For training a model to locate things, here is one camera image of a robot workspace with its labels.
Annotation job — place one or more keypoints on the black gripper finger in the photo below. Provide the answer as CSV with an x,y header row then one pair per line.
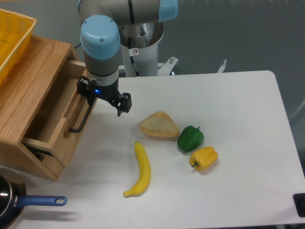
x,y
122,102
83,89

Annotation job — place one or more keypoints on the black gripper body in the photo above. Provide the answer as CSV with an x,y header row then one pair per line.
x,y
108,92

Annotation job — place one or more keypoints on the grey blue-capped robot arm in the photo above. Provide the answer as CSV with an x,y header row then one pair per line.
x,y
113,29

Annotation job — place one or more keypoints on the wooden drawer cabinet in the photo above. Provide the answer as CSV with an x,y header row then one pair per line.
x,y
20,99

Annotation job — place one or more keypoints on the toy bread slice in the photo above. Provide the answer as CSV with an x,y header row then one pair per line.
x,y
160,125

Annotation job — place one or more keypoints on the green toy bell pepper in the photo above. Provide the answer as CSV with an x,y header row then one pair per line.
x,y
190,138

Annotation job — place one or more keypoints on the yellow toy banana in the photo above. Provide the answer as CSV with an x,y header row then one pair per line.
x,y
144,178

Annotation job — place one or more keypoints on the yellow plastic basket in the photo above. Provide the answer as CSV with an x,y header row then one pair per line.
x,y
15,33

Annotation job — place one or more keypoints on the yellow toy bell pepper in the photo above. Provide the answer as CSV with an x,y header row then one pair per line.
x,y
203,158

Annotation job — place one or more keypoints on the black table-edge clamp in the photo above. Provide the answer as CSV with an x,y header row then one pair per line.
x,y
299,200

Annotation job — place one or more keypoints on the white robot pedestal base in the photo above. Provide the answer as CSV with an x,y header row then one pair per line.
x,y
139,46

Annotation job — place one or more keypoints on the blue-handled dark pan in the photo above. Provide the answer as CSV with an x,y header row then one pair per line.
x,y
13,200

